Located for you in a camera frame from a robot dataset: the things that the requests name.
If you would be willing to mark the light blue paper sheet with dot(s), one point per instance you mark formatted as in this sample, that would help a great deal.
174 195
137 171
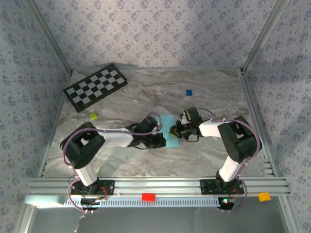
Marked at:
167 121

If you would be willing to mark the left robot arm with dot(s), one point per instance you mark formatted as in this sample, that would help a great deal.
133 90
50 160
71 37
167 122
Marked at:
85 150

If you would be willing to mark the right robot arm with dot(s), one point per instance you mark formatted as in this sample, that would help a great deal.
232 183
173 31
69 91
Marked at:
243 143

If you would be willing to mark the small blue toy brick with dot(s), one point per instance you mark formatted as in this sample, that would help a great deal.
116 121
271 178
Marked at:
189 92

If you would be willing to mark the small yellow-green toy brick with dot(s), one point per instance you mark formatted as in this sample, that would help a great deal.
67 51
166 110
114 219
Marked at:
93 116

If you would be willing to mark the red toy brick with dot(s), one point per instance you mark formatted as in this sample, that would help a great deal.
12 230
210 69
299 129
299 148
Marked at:
148 196

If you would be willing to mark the black white checkerboard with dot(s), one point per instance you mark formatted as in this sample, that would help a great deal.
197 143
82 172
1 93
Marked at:
94 87

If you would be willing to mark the black controller board with LEDs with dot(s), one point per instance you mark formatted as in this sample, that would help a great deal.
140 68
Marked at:
226 202

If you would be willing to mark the orange toy brick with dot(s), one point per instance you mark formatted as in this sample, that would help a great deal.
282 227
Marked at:
264 196

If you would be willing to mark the long aluminium base rail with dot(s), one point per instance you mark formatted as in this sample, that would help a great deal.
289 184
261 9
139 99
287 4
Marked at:
155 185

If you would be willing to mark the thin aluminium table rail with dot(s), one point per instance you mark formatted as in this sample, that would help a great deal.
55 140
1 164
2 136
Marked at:
155 69

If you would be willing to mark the aluminium table side rail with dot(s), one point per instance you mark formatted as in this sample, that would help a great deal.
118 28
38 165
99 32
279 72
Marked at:
249 97
61 104

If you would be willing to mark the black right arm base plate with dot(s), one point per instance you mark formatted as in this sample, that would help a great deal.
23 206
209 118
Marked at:
206 187

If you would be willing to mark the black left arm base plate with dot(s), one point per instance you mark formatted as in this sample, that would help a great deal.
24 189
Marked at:
109 188

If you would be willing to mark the aluminium frame post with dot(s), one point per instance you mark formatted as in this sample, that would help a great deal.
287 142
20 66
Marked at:
48 36
291 216
264 36
24 218

